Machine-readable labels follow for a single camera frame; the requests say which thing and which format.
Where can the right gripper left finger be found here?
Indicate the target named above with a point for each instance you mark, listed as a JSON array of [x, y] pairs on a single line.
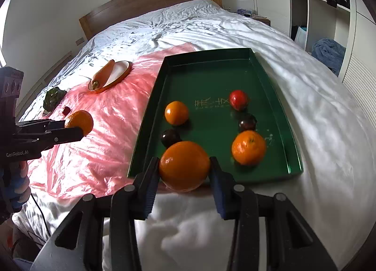
[[146, 185]]

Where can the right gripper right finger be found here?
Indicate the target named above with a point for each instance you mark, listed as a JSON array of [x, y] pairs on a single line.
[[222, 187]]

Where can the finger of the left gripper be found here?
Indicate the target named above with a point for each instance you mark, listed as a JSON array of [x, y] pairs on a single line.
[[49, 138], [39, 126]]

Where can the red plum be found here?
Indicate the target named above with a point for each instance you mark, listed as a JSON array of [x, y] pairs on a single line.
[[66, 111], [238, 99]]

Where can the smooth orange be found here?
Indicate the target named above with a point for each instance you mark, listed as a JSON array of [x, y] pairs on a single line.
[[184, 166]]

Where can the mandarin orange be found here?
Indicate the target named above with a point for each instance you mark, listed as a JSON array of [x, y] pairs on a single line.
[[248, 148]]

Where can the dark plum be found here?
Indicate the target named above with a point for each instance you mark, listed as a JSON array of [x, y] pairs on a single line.
[[247, 123], [169, 137]]

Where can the large orange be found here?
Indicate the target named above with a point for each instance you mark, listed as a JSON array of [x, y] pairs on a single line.
[[176, 113]]

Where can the blue gloved left hand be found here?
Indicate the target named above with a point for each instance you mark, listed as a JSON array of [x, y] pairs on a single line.
[[15, 189]]

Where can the patterned plate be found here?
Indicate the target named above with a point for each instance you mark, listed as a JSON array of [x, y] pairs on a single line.
[[49, 107]]

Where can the dark green leafy vegetable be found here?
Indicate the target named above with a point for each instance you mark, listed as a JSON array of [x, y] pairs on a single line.
[[55, 94]]

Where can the pink plastic sheet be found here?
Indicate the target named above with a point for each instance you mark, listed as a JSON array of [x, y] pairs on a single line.
[[99, 163]]

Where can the orange carrot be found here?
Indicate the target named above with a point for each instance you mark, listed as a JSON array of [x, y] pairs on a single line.
[[101, 77]]

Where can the green rectangular tray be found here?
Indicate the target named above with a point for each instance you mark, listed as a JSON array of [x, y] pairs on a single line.
[[203, 81]]

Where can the orange rimmed white dish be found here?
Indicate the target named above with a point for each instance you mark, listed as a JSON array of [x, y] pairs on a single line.
[[120, 71]]

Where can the blue cloth on floor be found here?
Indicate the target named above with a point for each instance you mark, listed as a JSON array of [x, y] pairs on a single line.
[[330, 53]]

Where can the bedside table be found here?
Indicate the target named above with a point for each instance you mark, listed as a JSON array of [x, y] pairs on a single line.
[[261, 19]]

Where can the wooden headboard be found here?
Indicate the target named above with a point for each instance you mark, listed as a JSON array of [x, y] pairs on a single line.
[[149, 3]]

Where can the white wardrobe with shelves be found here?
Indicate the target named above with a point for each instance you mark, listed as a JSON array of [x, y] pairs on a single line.
[[307, 21]]

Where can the wall socket left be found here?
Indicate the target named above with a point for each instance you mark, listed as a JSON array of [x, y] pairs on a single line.
[[80, 41]]

